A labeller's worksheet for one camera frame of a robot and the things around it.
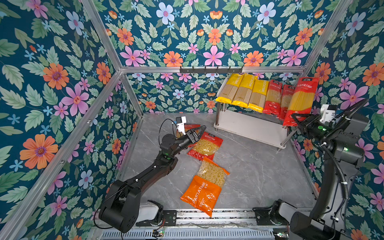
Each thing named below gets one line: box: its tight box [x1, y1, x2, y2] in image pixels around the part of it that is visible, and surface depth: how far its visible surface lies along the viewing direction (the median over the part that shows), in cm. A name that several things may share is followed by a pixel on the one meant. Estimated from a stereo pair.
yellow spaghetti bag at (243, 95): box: [232, 74, 258, 107], surface depth 82 cm
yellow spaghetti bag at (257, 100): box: [247, 79, 270, 113], surface depth 80 cm
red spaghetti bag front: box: [263, 79, 283, 119], surface depth 78 cm
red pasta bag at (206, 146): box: [187, 131, 224, 161], surface depth 98 cm
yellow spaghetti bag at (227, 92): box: [215, 73, 244, 104], surface depth 84 cm
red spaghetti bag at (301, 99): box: [282, 77, 319, 127], surface depth 65 cm
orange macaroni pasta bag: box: [180, 157, 230, 217], surface depth 82 cm
